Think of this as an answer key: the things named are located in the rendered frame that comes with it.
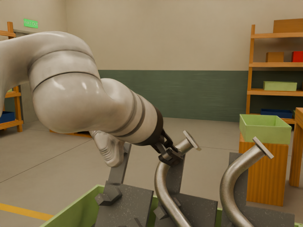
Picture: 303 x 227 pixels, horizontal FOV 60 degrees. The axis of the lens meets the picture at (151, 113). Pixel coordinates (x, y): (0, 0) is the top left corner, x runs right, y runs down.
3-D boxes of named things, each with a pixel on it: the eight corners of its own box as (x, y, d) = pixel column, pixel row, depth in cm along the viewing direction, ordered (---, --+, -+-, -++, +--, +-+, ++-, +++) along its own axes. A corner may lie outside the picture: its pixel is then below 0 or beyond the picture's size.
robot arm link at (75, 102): (153, 134, 35) (133, 81, 39) (84, 100, 21) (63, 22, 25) (110, 155, 37) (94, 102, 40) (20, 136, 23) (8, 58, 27)
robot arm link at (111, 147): (90, 127, 46) (66, 118, 40) (139, 86, 44) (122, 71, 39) (113, 170, 42) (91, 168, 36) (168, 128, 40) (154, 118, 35)
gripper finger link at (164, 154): (147, 140, 46) (152, 142, 48) (161, 162, 44) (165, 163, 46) (158, 132, 45) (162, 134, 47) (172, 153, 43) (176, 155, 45)
